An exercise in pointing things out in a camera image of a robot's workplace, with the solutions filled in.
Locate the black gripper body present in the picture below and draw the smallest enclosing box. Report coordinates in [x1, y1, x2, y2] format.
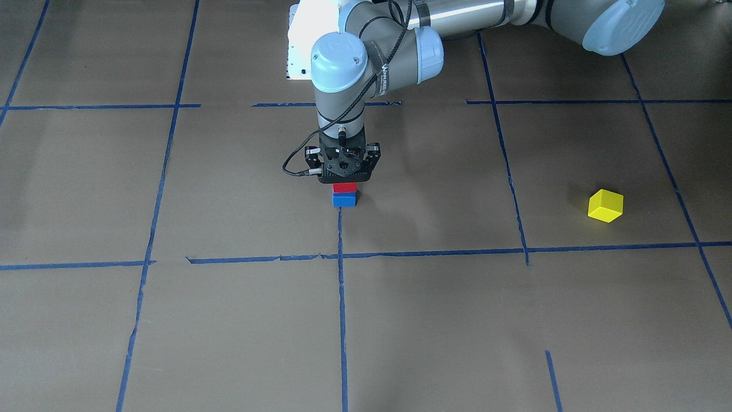
[304, 127, 381, 184]

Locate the red cube block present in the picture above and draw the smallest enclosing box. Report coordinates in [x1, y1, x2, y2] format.
[332, 182, 357, 193]

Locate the blue cube block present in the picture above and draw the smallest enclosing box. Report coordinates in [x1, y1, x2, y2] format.
[332, 191, 358, 208]

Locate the yellow cube block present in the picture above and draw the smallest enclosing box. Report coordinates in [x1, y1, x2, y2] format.
[587, 189, 624, 223]

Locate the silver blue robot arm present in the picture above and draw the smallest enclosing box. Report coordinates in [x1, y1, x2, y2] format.
[288, 1, 666, 184]

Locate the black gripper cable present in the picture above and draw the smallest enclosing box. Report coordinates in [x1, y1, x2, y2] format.
[283, 0, 413, 177]

